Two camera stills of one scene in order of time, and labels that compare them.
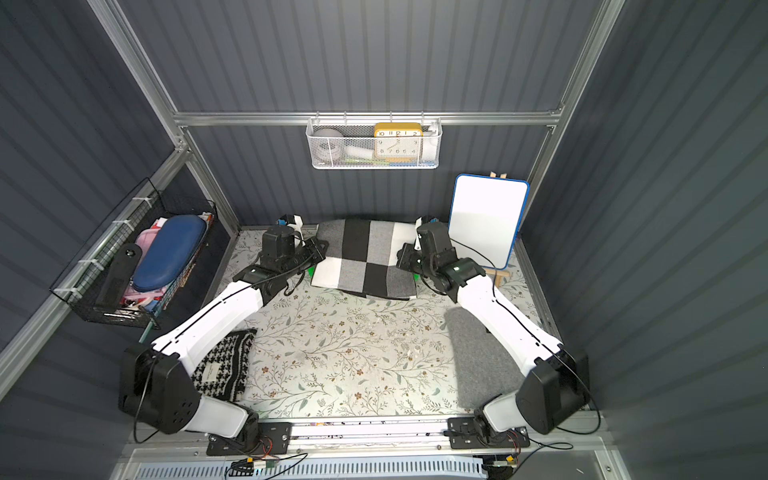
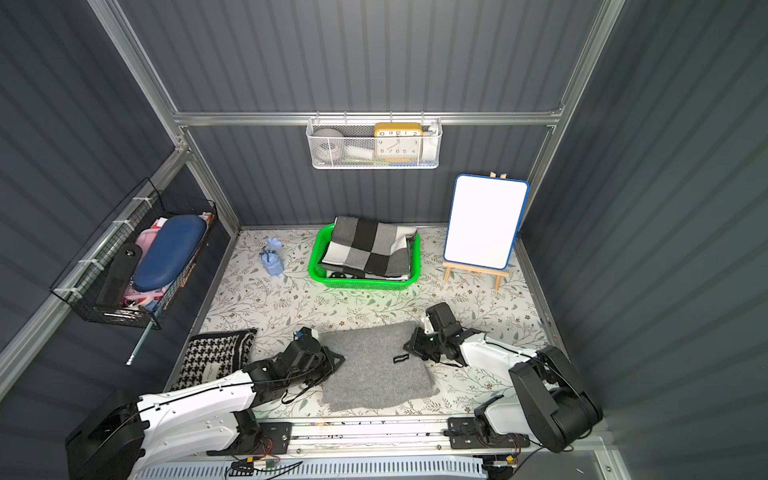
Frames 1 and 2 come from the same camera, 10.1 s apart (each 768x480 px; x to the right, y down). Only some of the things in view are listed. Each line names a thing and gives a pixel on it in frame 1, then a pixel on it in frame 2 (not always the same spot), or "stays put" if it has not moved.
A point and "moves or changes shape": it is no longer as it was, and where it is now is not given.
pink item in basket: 134,294 stays put
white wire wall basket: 374,143 stays put
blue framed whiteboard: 485,217 stays put
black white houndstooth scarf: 224,371 stays put
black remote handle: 118,278 stays put
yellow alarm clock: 398,142 stays put
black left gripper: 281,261 -> 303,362
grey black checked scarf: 361,259 moves or changes shape
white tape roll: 328,144 stays put
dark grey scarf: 484,370 -> 378,369
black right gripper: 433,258 -> 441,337
